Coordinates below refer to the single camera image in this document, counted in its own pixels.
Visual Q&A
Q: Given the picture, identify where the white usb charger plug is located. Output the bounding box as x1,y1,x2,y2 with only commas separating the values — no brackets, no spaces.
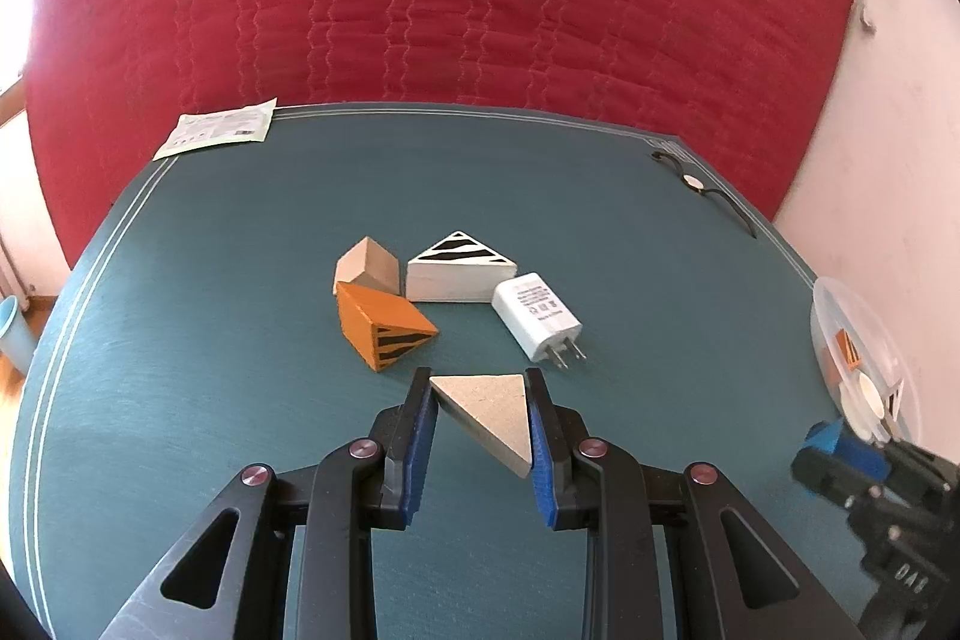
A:
491,273,587,369

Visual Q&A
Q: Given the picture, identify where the large beige wooden wedge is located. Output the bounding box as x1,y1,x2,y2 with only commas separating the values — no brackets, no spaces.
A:
430,374,534,479

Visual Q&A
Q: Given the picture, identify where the white zebra striped wedge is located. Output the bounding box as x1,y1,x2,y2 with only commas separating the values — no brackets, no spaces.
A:
405,230,517,304

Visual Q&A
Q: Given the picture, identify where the clear plastic basin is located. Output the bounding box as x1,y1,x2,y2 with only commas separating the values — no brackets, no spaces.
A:
811,276,923,443

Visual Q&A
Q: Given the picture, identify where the red quilted blanket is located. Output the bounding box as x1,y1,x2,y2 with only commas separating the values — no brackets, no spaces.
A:
25,0,853,259

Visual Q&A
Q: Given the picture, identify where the white paper leaflet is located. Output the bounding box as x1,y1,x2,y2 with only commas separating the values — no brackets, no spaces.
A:
153,99,277,161

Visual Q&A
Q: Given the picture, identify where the large orange wedge block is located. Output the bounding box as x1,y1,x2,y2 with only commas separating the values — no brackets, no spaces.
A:
835,328,862,372

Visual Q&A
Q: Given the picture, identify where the orange striped wedge block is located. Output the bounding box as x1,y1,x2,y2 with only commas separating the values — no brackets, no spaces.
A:
335,283,439,372

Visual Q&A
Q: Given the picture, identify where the blue wedge block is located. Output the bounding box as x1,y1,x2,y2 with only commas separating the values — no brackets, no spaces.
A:
804,419,890,482

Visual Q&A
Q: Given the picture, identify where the tall white zebra wedge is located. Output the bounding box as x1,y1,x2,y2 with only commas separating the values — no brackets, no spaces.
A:
884,378,905,440

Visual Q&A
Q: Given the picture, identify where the black strap wristwatch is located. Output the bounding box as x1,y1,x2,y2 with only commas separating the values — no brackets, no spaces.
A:
649,149,757,239

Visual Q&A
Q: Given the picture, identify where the small beige wooden wedge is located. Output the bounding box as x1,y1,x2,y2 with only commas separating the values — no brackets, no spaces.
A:
332,236,400,296

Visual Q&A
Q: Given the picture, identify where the light blue waste bin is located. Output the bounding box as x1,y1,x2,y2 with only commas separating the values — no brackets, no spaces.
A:
0,296,37,377

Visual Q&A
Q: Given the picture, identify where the white ceramic bowl with saucer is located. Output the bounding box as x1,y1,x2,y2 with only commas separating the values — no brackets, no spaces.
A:
839,370,892,445

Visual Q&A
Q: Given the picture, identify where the teal table mat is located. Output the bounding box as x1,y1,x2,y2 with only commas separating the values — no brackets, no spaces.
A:
6,100,932,640

